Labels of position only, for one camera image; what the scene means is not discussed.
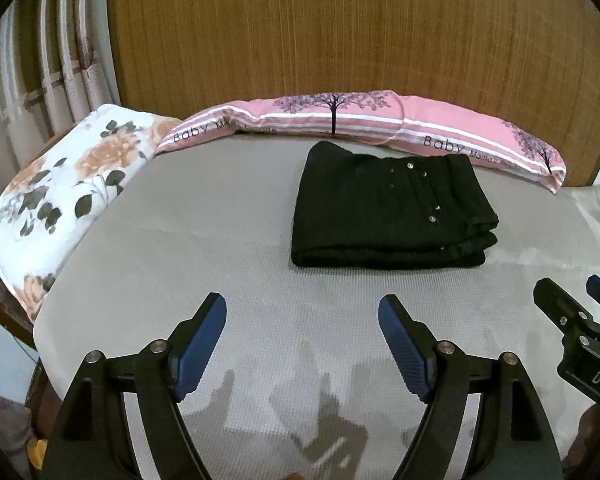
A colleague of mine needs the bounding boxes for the pink striped tree-print pillow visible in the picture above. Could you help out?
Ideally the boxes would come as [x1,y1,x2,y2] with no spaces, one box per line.
[155,89,567,195]

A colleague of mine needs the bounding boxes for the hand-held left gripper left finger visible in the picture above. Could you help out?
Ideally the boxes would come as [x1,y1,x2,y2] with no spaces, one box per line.
[42,292,227,480]

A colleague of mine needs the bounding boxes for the beige pleated curtain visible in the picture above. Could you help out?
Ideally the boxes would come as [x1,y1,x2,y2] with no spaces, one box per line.
[0,0,123,173]

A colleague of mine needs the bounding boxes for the black pants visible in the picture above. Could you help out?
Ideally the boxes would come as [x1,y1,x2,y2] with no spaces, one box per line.
[290,141,500,268]

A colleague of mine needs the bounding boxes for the grey woven bed mat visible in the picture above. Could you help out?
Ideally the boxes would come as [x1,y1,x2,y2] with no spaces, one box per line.
[32,132,600,480]

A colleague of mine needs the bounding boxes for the wooden headboard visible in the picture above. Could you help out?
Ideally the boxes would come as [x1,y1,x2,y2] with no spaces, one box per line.
[105,0,600,186]

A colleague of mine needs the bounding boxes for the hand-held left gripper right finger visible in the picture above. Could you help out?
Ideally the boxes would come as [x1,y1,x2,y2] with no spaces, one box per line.
[378,295,566,480]

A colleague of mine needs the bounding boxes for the wooden bed frame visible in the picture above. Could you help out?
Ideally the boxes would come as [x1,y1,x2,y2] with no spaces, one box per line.
[0,247,63,441]

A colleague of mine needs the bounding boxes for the white floral pillow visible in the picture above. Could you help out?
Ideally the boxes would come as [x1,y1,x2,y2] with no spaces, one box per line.
[0,104,181,323]

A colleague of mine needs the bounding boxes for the beige satin bed sheet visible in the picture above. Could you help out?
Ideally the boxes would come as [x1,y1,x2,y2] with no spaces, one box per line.
[555,182,600,281]

